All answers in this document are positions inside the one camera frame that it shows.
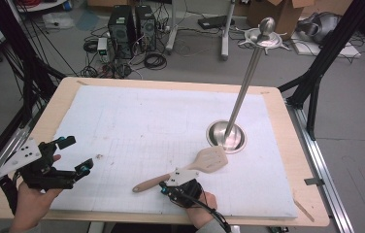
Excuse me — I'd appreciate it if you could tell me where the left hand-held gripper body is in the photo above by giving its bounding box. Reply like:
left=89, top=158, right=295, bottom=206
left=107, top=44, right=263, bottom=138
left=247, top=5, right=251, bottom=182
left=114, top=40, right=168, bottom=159
left=0, top=137, right=77, bottom=190

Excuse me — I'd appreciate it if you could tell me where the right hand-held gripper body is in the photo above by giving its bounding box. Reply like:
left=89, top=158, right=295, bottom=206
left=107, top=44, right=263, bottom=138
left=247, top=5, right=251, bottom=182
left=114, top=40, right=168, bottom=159
left=165, top=167, right=204, bottom=209

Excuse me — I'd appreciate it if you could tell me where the beige slotted spatula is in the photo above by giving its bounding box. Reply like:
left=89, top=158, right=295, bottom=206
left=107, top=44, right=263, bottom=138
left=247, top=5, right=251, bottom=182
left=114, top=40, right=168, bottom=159
left=131, top=145, right=229, bottom=194

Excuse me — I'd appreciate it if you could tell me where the person's right hand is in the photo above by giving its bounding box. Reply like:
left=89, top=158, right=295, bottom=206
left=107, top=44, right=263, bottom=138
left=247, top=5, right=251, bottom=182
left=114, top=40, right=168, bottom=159
left=184, top=189, right=219, bottom=229

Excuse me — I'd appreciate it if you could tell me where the person's left hand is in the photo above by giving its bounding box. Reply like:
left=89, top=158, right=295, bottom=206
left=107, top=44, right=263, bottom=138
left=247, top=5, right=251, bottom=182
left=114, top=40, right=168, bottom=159
left=10, top=153, right=63, bottom=232

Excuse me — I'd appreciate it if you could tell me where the white grid mat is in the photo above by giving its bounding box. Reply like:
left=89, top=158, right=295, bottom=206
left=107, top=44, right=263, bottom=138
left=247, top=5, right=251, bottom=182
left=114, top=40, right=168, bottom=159
left=49, top=84, right=299, bottom=219

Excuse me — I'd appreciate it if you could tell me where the small white power adapter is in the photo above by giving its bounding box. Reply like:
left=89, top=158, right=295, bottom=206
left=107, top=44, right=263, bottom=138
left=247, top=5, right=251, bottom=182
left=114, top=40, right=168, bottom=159
left=96, top=37, right=109, bottom=56

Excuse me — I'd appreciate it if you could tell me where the thin wooden stick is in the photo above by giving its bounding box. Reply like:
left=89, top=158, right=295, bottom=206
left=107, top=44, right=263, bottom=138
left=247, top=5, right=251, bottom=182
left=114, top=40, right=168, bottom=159
left=292, top=198, right=316, bottom=223

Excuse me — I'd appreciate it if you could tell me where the steel utensil stand with hooks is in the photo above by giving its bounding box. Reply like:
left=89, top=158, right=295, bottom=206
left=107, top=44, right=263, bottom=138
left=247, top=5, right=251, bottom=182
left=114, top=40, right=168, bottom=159
left=205, top=17, right=291, bottom=154

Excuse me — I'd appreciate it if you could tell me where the clear plastic bag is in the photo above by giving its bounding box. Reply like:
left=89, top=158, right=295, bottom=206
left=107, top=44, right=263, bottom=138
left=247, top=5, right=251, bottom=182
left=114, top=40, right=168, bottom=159
left=42, top=12, right=76, bottom=31

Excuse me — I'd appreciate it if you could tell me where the large black computer tower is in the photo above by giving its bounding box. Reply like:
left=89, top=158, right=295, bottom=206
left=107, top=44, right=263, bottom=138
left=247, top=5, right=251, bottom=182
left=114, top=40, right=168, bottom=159
left=107, top=4, right=137, bottom=61

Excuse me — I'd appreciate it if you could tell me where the grey metal clip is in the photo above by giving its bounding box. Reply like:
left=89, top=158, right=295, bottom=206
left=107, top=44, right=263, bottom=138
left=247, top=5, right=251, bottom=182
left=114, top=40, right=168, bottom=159
left=303, top=177, right=326, bottom=187

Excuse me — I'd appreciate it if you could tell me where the white round table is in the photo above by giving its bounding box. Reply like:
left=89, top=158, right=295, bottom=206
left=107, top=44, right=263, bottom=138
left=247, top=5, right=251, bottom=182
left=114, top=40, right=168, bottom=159
left=15, top=0, right=69, bottom=14

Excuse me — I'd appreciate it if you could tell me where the slim black computer tower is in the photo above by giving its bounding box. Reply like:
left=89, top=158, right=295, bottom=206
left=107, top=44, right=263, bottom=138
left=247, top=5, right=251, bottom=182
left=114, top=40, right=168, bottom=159
left=134, top=4, right=157, bottom=52

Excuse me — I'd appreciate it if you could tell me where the white stand leg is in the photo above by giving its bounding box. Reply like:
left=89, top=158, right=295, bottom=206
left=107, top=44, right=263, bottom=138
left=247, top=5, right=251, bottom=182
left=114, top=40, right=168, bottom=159
left=219, top=0, right=237, bottom=61
left=165, top=0, right=181, bottom=54

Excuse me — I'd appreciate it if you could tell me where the flat black box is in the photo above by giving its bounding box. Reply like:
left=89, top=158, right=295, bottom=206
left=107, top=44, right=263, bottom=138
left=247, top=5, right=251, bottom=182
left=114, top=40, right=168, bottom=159
left=197, top=15, right=236, bottom=30

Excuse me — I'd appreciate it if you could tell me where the brown cardboard box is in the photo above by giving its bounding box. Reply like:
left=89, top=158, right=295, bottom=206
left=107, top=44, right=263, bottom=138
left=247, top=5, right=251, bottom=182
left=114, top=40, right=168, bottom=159
left=247, top=0, right=316, bottom=42

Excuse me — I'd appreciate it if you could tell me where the white flat board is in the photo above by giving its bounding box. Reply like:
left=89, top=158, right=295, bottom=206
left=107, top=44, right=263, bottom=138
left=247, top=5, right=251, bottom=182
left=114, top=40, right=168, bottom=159
left=289, top=30, right=363, bottom=59

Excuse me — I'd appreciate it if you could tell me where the grey bag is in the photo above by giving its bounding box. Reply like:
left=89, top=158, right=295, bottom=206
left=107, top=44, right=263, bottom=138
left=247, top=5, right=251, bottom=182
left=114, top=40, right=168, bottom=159
left=296, top=12, right=343, bottom=45

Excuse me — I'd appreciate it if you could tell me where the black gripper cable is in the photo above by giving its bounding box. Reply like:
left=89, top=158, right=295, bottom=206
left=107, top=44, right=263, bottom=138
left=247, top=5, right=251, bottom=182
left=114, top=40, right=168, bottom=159
left=183, top=192, right=233, bottom=233

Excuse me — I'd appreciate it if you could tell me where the black wrist strap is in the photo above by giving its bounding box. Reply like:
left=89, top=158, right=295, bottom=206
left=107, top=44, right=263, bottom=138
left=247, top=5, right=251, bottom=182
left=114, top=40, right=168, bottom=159
left=0, top=174, right=20, bottom=216

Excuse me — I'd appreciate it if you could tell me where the black metal frame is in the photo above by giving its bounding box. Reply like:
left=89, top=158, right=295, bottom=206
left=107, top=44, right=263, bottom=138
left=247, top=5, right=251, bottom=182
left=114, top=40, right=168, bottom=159
left=0, top=0, right=67, bottom=183
left=277, top=0, right=365, bottom=141

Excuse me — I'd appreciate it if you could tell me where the coiled black cable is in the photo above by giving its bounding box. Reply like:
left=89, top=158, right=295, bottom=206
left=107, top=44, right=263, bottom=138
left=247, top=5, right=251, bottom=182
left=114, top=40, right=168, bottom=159
left=143, top=51, right=168, bottom=71

